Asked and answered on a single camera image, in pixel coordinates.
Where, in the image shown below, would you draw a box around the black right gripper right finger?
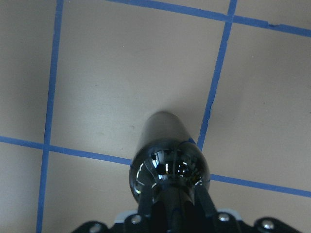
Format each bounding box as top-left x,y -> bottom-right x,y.
194,185 -> 242,233

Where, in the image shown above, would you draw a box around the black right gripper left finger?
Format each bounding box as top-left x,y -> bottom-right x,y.
123,183 -> 156,233

